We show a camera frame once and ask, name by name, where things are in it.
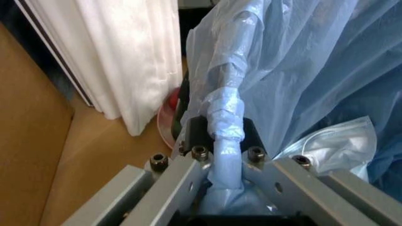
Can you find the blue plastic trash bag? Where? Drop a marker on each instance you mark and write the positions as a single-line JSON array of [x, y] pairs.
[[298, 70]]

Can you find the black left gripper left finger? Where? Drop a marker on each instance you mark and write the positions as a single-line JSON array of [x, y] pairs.
[[176, 188]]

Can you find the red round object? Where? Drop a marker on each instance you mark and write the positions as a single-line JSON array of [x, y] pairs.
[[173, 99]]

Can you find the white window frame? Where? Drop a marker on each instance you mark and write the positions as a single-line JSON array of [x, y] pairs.
[[50, 47]]

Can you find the white curtain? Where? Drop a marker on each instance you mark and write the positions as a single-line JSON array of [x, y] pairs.
[[125, 58]]

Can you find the pink round plate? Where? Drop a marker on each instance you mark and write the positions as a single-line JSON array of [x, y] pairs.
[[165, 127]]

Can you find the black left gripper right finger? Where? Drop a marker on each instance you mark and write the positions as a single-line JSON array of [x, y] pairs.
[[282, 179]]

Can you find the blue disposable face mask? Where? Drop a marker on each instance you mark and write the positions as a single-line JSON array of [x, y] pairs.
[[339, 143]]

